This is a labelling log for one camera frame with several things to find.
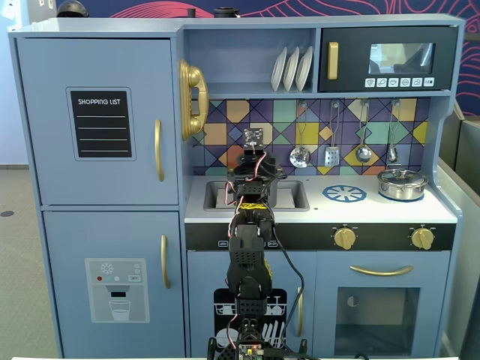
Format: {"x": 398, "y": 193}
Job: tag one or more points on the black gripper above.
{"x": 249, "y": 159}

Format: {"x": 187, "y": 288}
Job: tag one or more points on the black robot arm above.
{"x": 247, "y": 258}

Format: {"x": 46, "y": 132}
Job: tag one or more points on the silver pot lid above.
{"x": 401, "y": 175}

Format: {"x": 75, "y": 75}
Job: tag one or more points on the silver slotted spoon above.
{"x": 300, "y": 156}

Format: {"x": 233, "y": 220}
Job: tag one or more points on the gray toy sink basin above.
{"x": 296, "y": 197}

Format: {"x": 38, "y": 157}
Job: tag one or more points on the colourful tile backsplash panel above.
{"x": 225, "y": 112}

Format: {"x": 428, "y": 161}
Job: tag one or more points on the silver slotted spatula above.
{"x": 332, "y": 156}

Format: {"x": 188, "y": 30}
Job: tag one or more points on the gold toy telephone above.
{"x": 193, "y": 97}

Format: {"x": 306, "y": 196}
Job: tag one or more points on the white toy plate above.
{"x": 290, "y": 69}
{"x": 278, "y": 69}
{"x": 304, "y": 67}

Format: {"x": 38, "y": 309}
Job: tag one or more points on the silver ladle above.
{"x": 363, "y": 153}

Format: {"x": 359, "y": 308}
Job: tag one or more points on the blue dishwasher door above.
{"x": 202, "y": 270}

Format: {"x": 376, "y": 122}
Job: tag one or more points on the gold stove knob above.
{"x": 422, "y": 238}
{"x": 345, "y": 238}

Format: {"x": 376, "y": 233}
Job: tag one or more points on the blue oven door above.
{"x": 326, "y": 270}

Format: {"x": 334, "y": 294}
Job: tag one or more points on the small silver spoon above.
{"x": 392, "y": 153}

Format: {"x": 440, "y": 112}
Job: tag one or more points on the black control panel strip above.
{"x": 382, "y": 236}

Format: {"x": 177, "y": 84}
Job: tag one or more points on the toy microwave black door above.
{"x": 352, "y": 56}

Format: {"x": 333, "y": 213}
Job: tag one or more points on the silver steel pot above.
{"x": 401, "y": 191}

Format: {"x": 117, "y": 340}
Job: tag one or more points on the black shopping list board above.
{"x": 101, "y": 123}

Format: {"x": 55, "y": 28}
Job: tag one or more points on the blue toy kitchen unit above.
{"x": 105, "y": 225}

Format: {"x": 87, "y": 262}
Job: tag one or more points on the small black cap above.
{"x": 191, "y": 12}

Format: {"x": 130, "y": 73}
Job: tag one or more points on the blue freezer door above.
{"x": 67, "y": 232}

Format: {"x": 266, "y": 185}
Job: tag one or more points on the blue fridge door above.
{"x": 45, "y": 150}

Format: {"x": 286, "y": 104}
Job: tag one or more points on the black rounded helmet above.
{"x": 72, "y": 8}

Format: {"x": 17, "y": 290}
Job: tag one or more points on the round floor socket cover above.
{"x": 6, "y": 213}

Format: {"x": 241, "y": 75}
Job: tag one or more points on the small wrist camera board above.
{"x": 253, "y": 137}

